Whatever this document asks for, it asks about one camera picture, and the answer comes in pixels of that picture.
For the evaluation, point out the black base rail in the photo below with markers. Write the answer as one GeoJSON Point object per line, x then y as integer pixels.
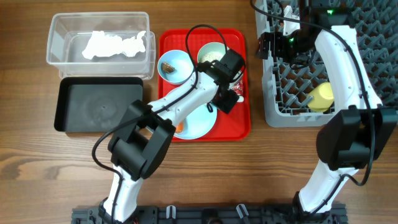
{"type": "Point", "coordinates": [278, 213]}

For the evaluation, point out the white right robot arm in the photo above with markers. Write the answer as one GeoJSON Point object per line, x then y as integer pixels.
{"type": "Point", "coordinates": [355, 137]}

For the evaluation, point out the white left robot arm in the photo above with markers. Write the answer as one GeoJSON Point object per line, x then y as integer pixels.
{"type": "Point", "coordinates": [140, 142]}

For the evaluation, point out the yellow plastic cup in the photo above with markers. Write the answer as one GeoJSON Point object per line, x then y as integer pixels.
{"type": "Point", "coordinates": [321, 98]}

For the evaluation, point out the orange carrot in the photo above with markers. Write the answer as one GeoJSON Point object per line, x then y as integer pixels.
{"type": "Point", "coordinates": [180, 127]}

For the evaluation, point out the brown food scrap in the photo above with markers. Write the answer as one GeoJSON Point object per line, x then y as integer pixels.
{"type": "Point", "coordinates": [167, 68]}

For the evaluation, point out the light blue plate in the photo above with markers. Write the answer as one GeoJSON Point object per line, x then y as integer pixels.
{"type": "Point", "coordinates": [199, 121]}

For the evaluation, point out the black plastic bin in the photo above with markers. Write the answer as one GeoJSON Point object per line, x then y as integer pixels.
{"type": "Point", "coordinates": [94, 104]}

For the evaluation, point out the clear plastic bin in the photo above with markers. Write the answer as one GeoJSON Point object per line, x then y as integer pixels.
{"type": "Point", "coordinates": [70, 32]}

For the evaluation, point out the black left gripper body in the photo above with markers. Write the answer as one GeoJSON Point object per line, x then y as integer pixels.
{"type": "Point", "coordinates": [227, 101]}

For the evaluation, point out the white tissue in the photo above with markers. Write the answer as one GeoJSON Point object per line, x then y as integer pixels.
{"type": "Point", "coordinates": [105, 45]}

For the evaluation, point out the green bowl with rice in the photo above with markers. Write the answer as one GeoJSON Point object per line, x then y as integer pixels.
{"type": "Point", "coordinates": [211, 51]}

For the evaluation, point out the red plastic tray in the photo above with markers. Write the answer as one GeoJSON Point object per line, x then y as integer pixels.
{"type": "Point", "coordinates": [237, 124]}

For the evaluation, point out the light blue bowl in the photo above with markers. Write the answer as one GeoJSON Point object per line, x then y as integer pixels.
{"type": "Point", "coordinates": [180, 60]}

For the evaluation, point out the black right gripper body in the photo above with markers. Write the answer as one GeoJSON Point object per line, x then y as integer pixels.
{"type": "Point", "coordinates": [287, 46]}

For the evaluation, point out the grey dishwasher rack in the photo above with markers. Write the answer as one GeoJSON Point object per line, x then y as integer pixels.
{"type": "Point", "coordinates": [285, 90]}

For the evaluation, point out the red snack wrapper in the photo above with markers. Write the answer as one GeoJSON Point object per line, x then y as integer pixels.
{"type": "Point", "coordinates": [238, 88]}

